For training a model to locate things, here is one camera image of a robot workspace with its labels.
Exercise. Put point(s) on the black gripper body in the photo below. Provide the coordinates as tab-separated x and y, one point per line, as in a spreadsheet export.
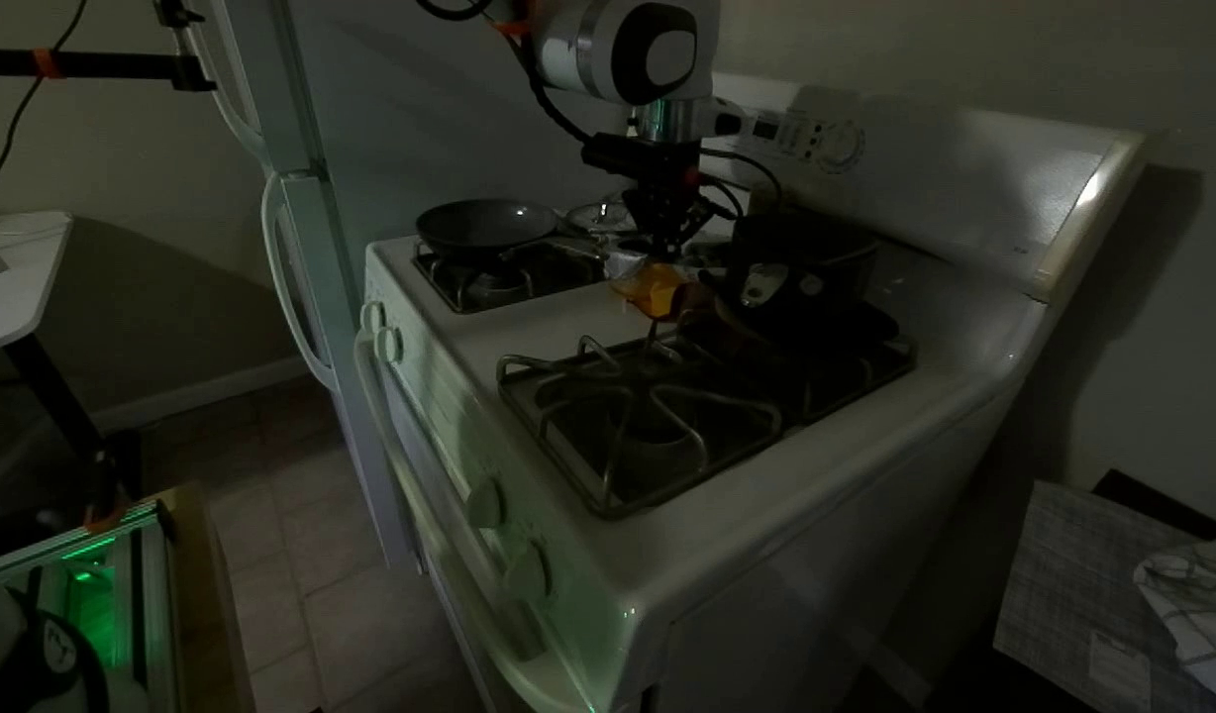
659	173

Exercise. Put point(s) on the orange bean can foil lid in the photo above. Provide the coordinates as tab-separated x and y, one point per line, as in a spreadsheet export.
659	290

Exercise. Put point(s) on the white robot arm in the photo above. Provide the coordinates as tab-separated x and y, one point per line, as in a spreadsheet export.
618	54

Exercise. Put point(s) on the dark frying pan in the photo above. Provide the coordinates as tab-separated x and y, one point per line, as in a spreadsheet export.
482	222

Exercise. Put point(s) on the shiny round lid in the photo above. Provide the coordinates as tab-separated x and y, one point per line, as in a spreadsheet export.
599	220

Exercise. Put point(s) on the black kettle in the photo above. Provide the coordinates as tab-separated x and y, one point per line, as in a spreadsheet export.
804	261

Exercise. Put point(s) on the small black burner grate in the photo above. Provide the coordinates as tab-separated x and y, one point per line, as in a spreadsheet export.
499	277

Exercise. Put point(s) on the large black burner grate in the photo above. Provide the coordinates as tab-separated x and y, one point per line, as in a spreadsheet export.
659	420

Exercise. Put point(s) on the white refrigerator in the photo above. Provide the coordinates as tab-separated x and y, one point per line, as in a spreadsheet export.
304	222

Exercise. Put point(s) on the white gas stove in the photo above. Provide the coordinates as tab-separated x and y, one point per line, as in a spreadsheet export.
766	581

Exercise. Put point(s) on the grey cardboard box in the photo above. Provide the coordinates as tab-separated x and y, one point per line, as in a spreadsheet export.
1073	594

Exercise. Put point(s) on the white table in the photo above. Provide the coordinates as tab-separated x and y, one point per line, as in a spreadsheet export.
13	272

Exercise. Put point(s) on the checkered cloth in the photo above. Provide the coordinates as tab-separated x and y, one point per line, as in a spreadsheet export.
1192	606

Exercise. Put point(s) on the green lit cabinet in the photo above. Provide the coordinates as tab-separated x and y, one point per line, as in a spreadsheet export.
96	601

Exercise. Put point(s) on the black round device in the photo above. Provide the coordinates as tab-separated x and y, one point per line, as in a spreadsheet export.
26	656

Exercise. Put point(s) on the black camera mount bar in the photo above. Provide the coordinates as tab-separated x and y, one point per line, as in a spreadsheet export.
92	64

